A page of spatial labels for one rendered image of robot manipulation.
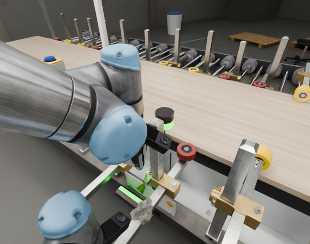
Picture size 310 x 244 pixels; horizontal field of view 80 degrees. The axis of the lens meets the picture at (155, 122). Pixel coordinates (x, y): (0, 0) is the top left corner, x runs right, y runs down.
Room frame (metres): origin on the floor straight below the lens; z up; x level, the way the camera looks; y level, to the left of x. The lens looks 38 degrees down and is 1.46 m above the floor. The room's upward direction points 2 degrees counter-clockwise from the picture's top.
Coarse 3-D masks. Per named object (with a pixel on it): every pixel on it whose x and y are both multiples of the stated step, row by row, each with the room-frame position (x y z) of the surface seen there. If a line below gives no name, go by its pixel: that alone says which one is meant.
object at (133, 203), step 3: (117, 192) 0.46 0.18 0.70; (120, 192) 0.46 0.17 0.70; (120, 195) 0.45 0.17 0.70; (123, 195) 0.45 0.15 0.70; (126, 195) 0.45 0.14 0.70; (126, 198) 0.43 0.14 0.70; (129, 198) 0.43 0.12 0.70; (129, 201) 0.42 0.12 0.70; (132, 201) 0.42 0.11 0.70; (135, 201) 0.42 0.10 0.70; (132, 204) 0.40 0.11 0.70; (135, 204) 0.40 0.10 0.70
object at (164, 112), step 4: (160, 108) 0.48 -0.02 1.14; (164, 108) 0.48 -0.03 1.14; (168, 108) 0.48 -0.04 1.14; (156, 112) 0.46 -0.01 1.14; (160, 112) 0.46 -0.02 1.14; (164, 112) 0.46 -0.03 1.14; (168, 112) 0.46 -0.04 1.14; (172, 112) 0.46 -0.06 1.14; (160, 116) 0.44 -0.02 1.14; (164, 116) 0.44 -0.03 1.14; (168, 116) 0.44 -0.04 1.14; (164, 132) 0.46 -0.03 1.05
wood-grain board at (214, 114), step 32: (64, 64) 1.57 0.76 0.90; (160, 64) 1.49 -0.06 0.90; (160, 96) 0.97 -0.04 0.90; (192, 96) 0.96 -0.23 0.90; (224, 96) 0.94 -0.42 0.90; (256, 96) 0.93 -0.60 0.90; (288, 96) 0.92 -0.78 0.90; (192, 128) 0.66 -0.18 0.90; (224, 128) 0.65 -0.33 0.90; (256, 128) 0.64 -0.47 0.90; (288, 128) 0.64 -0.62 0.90; (224, 160) 0.47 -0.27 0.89; (288, 160) 0.45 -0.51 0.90; (288, 192) 0.34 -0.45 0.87
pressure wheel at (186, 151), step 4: (180, 144) 0.55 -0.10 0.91; (184, 144) 0.55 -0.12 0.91; (188, 144) 0.55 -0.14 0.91; (192, 144) 0.55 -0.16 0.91; (180, 148) 0.53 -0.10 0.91; (184, 148) 0.53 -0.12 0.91; (188, 148) 0.53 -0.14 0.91; (192, 148) 0.53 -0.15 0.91; (176, 152) 0.53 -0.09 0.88; (180, 152) 0.50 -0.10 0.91; (184, 152) 0.50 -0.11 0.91; (188, 152) 0.51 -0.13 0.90; (192, 152) 0.50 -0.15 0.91; (180, 156) 0.50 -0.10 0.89; (184, 156) 0.49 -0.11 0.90; (188, 156) 0.49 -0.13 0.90; (192, 156) 0.49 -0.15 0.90; (184, 160) 0.49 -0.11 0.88; (188, 160) 0.49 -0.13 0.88
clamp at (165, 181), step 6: (150, 168) 0.46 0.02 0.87; (150, 180) 0.42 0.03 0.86; (156, 180) 0.40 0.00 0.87; (162, 180) 0.40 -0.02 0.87; (168, 180) 0.40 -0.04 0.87; (174, 180) 0.40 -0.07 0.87; (156, 186) 0.40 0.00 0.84; (162, 186) 0.38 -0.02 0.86; (168, 186) 0.38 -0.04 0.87; (180, 186) 0.39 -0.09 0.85; (168, 192) 0.37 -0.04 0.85; (174, 192) 0.35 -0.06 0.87
